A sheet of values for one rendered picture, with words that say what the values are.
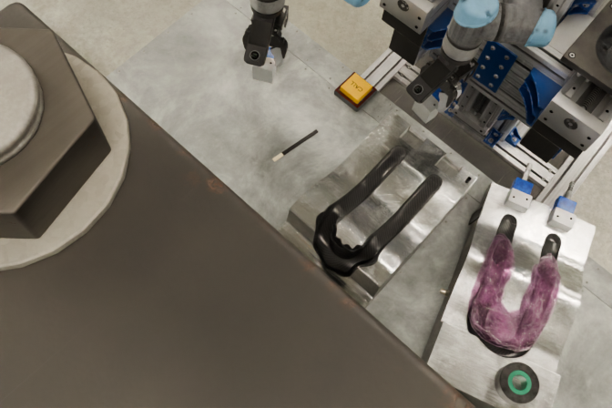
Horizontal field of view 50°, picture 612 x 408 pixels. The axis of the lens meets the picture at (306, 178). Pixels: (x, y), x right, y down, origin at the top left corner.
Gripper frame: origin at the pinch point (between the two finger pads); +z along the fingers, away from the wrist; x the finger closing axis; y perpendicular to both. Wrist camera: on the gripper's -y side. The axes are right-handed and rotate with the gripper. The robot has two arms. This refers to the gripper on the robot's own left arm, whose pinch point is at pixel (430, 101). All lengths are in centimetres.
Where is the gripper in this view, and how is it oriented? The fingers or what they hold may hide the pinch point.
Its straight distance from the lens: 159.5
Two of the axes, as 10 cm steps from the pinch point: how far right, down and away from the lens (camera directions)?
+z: -0.5, 4.0, 9.1
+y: 7.9, -5.5, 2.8
